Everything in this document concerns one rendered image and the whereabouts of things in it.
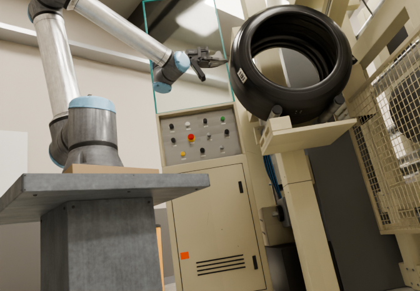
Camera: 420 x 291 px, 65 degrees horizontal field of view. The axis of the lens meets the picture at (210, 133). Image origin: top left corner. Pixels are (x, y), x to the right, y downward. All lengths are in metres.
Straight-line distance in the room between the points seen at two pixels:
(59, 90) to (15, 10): 3.48
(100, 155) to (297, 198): 1.08
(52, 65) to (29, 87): 2.88
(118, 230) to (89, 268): 0.12
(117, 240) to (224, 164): 1.28
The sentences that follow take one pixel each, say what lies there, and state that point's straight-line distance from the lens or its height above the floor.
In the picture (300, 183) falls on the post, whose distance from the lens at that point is 1.79.
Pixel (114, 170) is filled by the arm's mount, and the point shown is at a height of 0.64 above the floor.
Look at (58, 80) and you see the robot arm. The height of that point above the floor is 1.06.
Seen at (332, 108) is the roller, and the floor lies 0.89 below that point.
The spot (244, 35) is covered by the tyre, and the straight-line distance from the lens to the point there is 1.64.
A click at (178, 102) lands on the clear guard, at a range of 2.30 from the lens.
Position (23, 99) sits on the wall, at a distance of 4.19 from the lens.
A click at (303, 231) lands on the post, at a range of 1.77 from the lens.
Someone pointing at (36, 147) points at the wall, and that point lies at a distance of 4.01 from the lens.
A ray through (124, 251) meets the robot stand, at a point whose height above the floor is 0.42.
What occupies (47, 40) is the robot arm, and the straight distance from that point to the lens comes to 1.46.
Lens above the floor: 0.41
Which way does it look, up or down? 18 degrees up
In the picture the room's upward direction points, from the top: 10 degrees counter-clockwise
